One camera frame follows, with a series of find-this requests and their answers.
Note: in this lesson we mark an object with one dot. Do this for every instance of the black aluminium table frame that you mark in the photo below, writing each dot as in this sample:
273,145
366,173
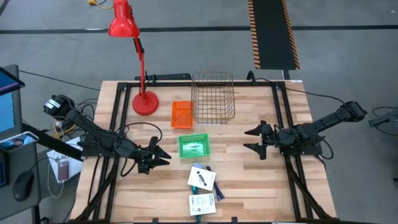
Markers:
248,84

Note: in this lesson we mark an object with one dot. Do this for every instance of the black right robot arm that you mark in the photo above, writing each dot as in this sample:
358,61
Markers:
326,119

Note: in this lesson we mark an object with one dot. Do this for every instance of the yellow plug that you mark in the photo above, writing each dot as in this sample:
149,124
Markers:
92,2

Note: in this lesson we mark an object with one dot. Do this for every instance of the black power strip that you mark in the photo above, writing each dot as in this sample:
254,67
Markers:
171,76

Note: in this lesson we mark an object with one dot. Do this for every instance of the orange plastic bin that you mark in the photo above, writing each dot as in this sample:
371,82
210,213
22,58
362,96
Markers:
182,115

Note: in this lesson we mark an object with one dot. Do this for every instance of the black yellow-striped floor mat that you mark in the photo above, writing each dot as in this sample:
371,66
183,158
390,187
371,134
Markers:
273,34

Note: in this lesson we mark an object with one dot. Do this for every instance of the computer monitor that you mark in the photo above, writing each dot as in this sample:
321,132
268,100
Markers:
6,112

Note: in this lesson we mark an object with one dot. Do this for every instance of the black computer mouse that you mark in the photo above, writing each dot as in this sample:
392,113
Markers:
23,186

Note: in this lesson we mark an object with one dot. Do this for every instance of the green plastic bin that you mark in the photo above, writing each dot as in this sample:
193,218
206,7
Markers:
194,146

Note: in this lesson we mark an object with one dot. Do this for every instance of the white and green acer box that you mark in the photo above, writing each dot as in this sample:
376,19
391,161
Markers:
202,179

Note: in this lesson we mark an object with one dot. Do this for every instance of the smartphone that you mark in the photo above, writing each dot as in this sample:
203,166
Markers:
18,141

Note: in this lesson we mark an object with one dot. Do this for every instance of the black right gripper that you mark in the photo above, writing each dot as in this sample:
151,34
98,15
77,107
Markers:
270,137

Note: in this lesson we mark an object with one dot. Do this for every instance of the lavender charger block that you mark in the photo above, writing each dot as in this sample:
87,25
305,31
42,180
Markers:
198,165

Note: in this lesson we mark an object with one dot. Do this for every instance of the black diagonal bar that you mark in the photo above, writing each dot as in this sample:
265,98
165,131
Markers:
53,143

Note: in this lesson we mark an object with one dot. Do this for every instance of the maroon power bank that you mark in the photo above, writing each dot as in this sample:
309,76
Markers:
63,171

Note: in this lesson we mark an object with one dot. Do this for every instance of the grey desk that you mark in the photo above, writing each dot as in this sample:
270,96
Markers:
18,161

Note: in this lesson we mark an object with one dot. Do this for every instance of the red desk lamp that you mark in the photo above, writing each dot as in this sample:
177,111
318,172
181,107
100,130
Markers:
145,104

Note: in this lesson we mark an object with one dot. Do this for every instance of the white box with QR label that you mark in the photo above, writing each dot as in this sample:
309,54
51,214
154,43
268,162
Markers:
202,204

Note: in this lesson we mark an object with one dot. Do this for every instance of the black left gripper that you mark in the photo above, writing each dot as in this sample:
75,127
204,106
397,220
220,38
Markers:
144,158

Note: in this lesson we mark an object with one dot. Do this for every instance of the white paper sheet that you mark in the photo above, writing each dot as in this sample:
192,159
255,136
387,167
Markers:
54,158

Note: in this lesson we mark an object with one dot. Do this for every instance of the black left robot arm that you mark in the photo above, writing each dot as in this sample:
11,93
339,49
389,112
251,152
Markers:
93,132

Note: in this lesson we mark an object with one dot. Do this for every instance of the black tripod stand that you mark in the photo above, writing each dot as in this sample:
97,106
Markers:
385,119

